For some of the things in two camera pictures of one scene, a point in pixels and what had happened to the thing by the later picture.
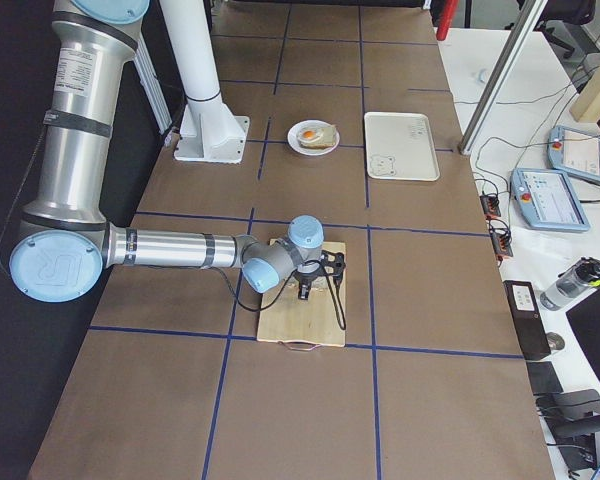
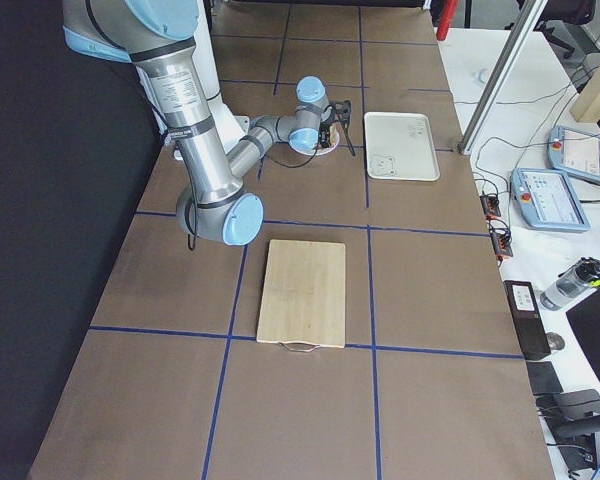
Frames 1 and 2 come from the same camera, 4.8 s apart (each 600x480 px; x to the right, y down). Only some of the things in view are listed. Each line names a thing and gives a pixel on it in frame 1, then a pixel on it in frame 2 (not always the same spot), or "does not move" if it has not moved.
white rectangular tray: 399,146 does not move
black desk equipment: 573,417 does not move
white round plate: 297,128 does not move
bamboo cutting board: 314,321 does not move
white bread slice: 319,288 → 333,135
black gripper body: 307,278 → 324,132
